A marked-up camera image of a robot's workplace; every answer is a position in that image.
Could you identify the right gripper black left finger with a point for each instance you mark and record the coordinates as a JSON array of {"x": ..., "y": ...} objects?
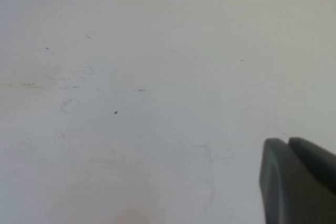
[{"x": 283, "y": 187}]

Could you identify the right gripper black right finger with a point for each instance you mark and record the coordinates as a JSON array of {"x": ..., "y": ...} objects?
[{"x": 315, "y": 155}]

